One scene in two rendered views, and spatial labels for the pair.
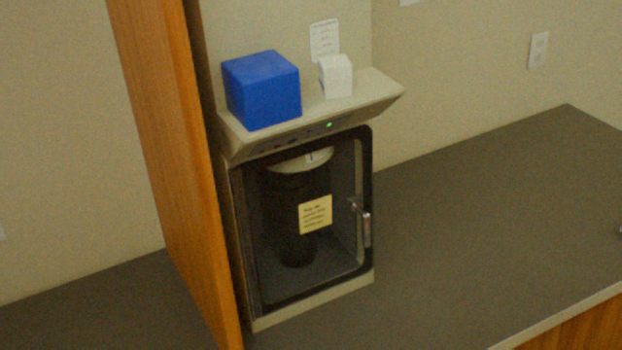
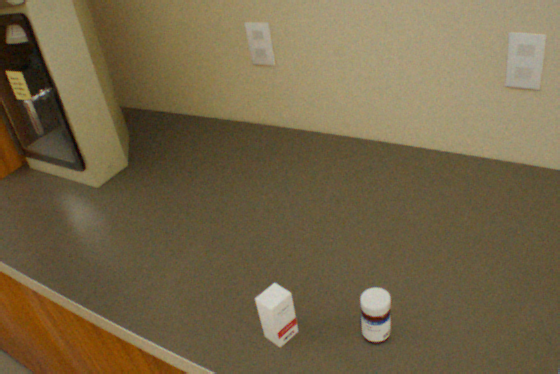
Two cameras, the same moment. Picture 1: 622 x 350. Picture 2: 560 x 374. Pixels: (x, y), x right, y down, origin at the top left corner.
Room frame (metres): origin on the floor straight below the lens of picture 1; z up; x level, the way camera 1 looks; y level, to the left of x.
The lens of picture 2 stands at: (1.05, -1.23, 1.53)
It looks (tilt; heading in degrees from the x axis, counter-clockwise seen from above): 34 degrees down; 62
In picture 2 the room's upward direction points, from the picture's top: 11 degrees counter-clockwise
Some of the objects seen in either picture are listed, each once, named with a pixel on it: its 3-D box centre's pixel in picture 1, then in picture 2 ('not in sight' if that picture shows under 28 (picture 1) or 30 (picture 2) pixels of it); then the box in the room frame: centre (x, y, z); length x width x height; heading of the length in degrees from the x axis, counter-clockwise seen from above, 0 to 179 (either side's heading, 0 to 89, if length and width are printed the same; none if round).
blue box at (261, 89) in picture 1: (261, 89); not in sight; (0.98, 0.08, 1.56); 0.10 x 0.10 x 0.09; 26
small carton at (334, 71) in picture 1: (334, 76); not in sight; (1.04, -0.05, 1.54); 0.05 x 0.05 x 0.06; 9
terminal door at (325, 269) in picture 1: (310, 225); (22, 94); (1.07, 0.01, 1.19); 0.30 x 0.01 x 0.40; 115
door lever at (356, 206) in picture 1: (362, 225); (39, 113); (1.08, -0.10, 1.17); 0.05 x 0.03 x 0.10; 25
